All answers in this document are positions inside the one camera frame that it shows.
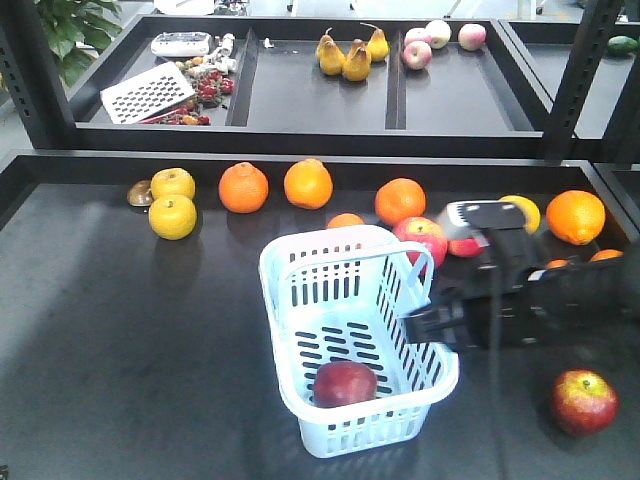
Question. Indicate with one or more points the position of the orange back right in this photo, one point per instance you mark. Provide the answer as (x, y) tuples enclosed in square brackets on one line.
[(308, 184)]

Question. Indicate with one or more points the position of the black wooden fruit display table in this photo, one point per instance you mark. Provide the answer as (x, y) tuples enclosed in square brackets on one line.
[(128, 356)]

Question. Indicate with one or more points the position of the brown yellow pear right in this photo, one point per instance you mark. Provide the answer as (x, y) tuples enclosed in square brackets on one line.
[(377, 45)]

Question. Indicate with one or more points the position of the small orange left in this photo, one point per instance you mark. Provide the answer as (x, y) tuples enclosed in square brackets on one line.
[(557, 263)]

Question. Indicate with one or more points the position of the white perforated grater board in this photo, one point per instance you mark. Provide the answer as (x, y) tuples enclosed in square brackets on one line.
[(146, 94)]

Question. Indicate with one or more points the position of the orange back left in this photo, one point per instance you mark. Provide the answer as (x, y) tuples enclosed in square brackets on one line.
[(243, 188)]

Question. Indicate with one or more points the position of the small orange near centre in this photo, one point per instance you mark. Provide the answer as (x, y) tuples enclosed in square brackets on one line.
[(344, 220)]

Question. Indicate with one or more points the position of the pink red apple left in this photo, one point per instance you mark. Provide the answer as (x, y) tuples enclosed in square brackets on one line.
[(425, 231)]

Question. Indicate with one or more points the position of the pink peach apple right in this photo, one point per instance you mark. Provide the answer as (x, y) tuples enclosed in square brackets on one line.
[(472, 36)]

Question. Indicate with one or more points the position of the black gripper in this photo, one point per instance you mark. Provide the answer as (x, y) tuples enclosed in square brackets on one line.
[(471, 313)]

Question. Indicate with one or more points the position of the brown yellow pear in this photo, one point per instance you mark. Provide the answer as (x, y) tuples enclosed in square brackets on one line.
[(330, 57), (357, 65), (377, 45)]

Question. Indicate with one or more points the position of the dark green avocado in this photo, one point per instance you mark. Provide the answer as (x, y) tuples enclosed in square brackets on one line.
[(621, 46)]

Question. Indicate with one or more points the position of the green potted plant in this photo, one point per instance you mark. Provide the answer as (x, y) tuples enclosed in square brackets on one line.
[(77, 31)]

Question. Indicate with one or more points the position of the brown yellow pear left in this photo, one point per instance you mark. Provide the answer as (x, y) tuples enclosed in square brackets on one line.
[(330, 57)]

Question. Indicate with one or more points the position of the pink peach apple middle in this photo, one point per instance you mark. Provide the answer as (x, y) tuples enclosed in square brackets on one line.
[(439, 32)]

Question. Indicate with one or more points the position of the large orange with navel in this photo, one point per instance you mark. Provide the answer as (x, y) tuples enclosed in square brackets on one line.
[(576, 216)]

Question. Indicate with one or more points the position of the pink peach apple left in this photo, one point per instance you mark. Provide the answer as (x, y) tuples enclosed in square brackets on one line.
[(417, 55)]

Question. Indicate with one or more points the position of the yellow orange fruit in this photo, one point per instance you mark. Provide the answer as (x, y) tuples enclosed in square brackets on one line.
[(529, 208)]

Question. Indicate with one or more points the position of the pink red apple right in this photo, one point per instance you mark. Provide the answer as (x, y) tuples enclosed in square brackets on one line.
[(466, 248)]

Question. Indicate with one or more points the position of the brown yellow pear front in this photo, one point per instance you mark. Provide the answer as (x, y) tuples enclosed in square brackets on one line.
[(357, 65)]

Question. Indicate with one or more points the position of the yellow citrus front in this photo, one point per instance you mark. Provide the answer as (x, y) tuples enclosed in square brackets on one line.
[(173, 216)]

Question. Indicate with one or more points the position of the pink peach apple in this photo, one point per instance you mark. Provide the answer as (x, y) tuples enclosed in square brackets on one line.
[(417, 55), (472, 36), (439, 32)]

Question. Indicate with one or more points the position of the orange behind pink apples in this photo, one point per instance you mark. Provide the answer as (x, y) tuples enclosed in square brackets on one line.
[(399, 199)]

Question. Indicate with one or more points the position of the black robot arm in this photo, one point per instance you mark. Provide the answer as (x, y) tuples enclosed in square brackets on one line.
[(556, 305)]

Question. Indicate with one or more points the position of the black upper display shelf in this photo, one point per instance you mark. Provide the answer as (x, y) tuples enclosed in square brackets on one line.
[(491, 103)]

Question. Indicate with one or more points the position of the small orange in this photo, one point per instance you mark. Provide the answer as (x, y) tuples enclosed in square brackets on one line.
[(606, 254), (344, 220), (557, 263)]

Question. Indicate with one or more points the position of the pile of red cherries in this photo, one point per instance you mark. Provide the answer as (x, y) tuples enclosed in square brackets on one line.
[(211, 89)]

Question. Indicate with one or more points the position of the light blue plastic basket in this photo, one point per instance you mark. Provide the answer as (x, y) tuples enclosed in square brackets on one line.
[(343, 295)]

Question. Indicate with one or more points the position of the pink red apple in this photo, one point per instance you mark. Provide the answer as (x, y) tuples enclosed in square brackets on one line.
[(425, 231), (466, 248)]

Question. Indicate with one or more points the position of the brown kiwi fruit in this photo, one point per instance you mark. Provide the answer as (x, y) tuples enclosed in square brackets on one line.
[(140, 194)]

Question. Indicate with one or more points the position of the small orange right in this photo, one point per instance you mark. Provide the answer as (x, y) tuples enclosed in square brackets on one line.
[(606, 254)]

